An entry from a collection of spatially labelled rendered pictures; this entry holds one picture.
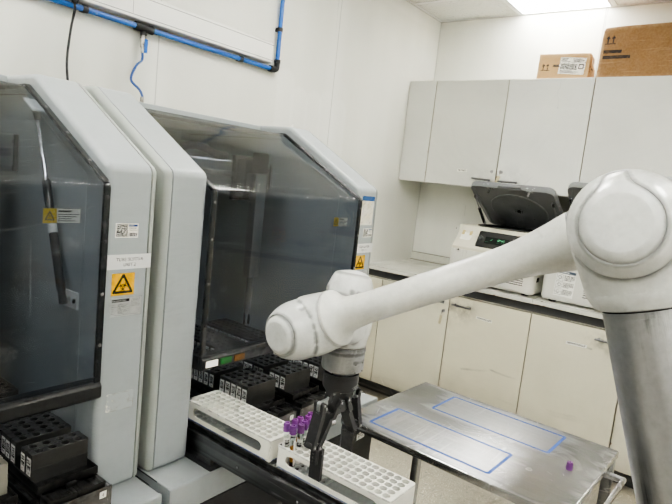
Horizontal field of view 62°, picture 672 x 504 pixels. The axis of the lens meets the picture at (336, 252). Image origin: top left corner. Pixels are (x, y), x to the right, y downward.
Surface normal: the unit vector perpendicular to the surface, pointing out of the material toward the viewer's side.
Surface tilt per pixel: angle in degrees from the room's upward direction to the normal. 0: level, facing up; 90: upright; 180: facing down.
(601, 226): 84
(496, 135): 90
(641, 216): 86
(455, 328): 90
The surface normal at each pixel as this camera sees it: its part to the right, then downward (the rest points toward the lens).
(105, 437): 0.79, 0.16
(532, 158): -0.61, 0.04
